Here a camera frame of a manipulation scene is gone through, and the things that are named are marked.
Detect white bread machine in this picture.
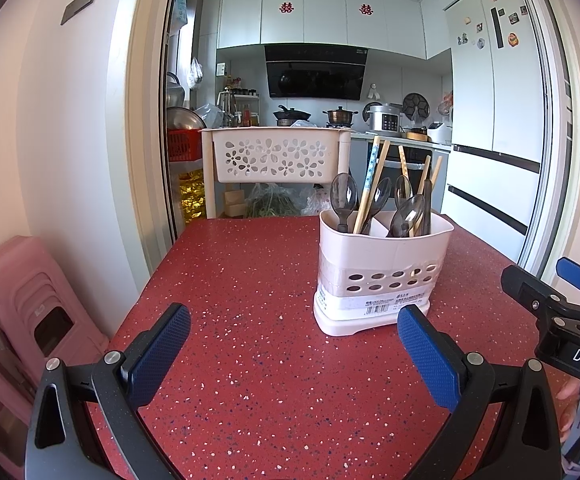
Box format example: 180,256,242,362
427,121,452,145

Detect silver rice cooker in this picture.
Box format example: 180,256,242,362
365,104,403,135

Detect bag of green vegetables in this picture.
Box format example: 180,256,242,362
245,182,303,219

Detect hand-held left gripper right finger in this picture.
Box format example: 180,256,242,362
396,304,564,480

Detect red plastic crate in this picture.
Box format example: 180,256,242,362
167,129,203,162

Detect blue patterned chopstick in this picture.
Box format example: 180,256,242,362
353,135,382,235

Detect cardboard box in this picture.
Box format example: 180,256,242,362
224,190,248,218

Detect white refrigerator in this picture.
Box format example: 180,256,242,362
440,0,546,241

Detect beige flower-cutout basket rack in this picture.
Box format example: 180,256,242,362
199,127,353,219

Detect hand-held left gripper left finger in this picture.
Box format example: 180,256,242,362
24,302,192,480

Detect golden pot with lid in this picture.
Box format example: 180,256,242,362
322,106,358,126

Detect black built-in oven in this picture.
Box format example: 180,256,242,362
367,141,433,173

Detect dark translucent plastic spoon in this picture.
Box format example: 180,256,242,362
330,172,360,233
387,194,426,238
394,174,413,211
360,176,393,236

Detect gold foil package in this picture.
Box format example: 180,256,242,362
177,170,206,226

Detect steel wok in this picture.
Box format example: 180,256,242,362
166,106,207,133

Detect white plastic bag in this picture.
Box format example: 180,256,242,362
300,187,333,217

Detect black wok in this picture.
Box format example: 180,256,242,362
273,105,313,123

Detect white wall cabinets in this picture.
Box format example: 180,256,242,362
216,0,453,61

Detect dark wall plate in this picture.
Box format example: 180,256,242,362
61,0,100,26

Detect white plastic utensil holder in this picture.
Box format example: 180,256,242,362
312,208,456,336

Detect white spice shelf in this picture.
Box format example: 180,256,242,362
218,87,261,128

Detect black range hood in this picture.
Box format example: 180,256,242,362
264,44,369,102

